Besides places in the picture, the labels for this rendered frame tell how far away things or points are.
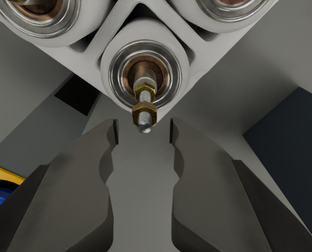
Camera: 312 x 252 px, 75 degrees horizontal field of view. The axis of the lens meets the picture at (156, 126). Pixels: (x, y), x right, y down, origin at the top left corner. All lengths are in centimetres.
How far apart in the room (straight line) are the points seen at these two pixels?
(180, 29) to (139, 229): 76
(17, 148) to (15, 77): 33
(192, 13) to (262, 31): 32
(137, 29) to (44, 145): 17
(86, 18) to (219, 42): 17
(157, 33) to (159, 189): 57
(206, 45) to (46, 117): 23
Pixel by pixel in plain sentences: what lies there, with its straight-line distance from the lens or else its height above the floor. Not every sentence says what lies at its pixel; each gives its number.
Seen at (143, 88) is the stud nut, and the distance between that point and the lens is 17.
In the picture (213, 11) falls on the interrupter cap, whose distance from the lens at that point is 21.
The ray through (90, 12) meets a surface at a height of 25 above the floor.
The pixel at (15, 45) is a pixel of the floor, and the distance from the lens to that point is 54.
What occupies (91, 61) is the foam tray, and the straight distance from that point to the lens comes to 29.
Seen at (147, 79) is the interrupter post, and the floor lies 28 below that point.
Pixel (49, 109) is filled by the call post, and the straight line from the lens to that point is 32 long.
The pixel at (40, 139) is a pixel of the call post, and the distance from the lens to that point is 28.
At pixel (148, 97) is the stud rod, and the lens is 16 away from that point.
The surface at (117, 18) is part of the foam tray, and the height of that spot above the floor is 18.
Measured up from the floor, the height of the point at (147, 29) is 25.
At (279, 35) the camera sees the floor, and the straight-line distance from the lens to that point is 54.
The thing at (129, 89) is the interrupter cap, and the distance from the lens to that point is 22.
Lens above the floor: 46
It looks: 58 degrees down
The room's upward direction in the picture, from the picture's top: 176 degrees clockwise
